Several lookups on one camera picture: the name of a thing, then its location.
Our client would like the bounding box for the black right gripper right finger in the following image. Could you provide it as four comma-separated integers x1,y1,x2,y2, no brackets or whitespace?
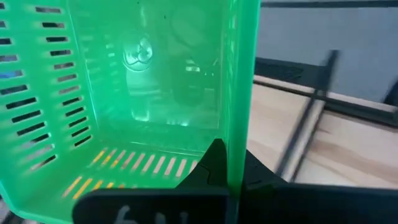
241,149,398,224

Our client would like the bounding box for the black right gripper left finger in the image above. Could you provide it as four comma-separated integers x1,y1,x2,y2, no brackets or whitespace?
72,138,231,224

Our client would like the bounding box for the green slotted plastic basket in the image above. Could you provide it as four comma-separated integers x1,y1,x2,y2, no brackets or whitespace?
0,0,261,224

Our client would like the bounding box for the long black floor tape line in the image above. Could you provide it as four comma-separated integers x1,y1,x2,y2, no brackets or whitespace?
261,0,398,9

